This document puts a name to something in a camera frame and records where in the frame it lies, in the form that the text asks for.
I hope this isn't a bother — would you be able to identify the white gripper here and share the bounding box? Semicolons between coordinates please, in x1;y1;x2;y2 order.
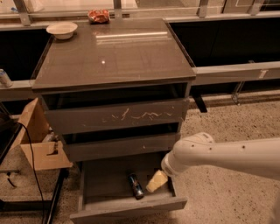
146;153;178;193

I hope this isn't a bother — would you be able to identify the blue redbull can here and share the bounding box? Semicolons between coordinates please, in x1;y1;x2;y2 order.
128;173;144;200

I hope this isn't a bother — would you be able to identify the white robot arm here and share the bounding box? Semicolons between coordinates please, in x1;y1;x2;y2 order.
146;132;280;193

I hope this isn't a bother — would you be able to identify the grey bottom drawer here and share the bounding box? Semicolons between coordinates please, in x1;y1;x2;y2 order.
70;152;187;224

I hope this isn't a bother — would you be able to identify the grey drawer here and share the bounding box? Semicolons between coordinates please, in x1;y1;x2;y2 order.
70;152;187;224
45;99;189;135
64;133;180;162

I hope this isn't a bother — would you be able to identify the grey middle drawer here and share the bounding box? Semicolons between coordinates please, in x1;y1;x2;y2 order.
64;133;180;162

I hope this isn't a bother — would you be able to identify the grey drawer cabinet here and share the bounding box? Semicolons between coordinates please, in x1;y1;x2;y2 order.
31;17;197;165

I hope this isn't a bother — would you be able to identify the grey top drawer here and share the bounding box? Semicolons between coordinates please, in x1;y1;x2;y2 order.
45;99;189;135

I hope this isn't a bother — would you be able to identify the white can on ledge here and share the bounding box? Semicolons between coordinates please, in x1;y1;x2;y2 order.
0;69;12;88

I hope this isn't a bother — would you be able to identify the cardboard box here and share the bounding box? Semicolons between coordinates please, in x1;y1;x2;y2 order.
13;98;73;171

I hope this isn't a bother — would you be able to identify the red crumpled snack bag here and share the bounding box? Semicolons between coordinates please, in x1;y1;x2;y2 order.
87;10;110;24

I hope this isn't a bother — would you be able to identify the white bowl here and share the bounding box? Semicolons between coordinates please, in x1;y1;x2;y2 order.
46;22;78;40

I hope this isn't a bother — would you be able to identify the black cable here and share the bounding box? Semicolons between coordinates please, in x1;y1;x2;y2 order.
16;122;46;224

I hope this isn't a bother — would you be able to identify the black metal cart frame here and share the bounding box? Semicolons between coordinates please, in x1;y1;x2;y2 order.
0;112;68;224

